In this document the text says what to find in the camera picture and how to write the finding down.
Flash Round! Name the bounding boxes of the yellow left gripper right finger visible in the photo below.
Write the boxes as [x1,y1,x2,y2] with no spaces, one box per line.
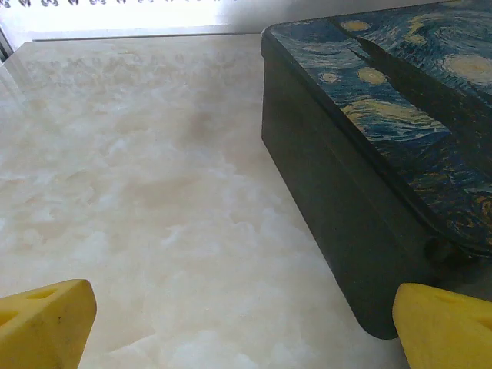
[391,283,492,369]

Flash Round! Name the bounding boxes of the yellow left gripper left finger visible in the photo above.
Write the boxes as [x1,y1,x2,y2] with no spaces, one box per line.
[0,279,98,369]

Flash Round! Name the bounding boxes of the starry night print box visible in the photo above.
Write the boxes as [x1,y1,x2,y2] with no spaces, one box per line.
[261,0,492,341]

